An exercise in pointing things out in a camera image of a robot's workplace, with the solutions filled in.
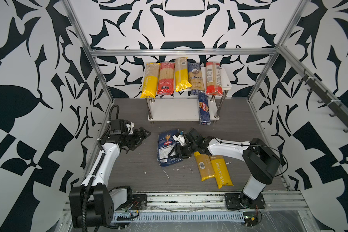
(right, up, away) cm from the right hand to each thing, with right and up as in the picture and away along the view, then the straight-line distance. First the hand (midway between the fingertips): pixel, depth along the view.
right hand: (170, 154), depth 82 cm
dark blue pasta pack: (+22, +25, +18) cm, 38 cm away
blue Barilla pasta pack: (-3, +5, +3) cm, 7 cm away
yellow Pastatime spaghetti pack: (+29, -11, 0) cm, 31 cm away
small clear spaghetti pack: (+20, -7, +2) cm, 21 cm away
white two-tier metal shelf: (+8, +28, +28) cm, 41 cm away
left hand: (-15, +10, +1) cm, 18 cm away
